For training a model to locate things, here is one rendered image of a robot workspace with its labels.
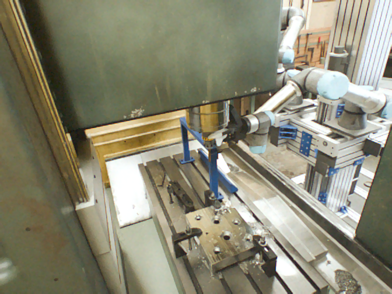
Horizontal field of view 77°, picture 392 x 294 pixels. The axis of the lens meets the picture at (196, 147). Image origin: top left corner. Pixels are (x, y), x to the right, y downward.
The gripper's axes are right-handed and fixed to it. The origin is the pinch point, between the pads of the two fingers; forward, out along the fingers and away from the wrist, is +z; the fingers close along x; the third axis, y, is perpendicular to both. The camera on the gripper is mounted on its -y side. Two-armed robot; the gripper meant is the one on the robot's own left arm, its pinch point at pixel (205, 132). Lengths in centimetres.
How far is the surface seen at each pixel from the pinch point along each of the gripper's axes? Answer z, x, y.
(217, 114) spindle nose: 0.8, -7.8, -9.9
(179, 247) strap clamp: 17.0, -4.3, 46.8
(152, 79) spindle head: 22.9, -8.0, -24.5
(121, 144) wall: 5, 104, 46
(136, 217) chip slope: 16, 58, 79
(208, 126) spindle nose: 3.6, -6.7, -5.5
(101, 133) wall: 18, 105, 34
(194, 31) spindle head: 10.9, -10.5, -35.6
